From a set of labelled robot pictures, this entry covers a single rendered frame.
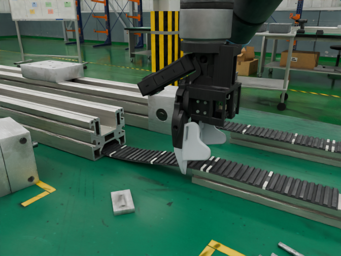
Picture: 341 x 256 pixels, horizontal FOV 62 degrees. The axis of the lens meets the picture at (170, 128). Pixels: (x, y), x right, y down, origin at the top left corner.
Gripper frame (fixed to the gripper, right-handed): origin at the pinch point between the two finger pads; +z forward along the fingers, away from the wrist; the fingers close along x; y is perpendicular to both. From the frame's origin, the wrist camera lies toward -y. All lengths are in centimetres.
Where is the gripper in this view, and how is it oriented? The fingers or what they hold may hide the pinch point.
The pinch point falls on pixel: (188, 159)
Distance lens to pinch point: 50.5
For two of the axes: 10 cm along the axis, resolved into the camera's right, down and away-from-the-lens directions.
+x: 5.1, -3.1, 8.0
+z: 0.0, 9.3, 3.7
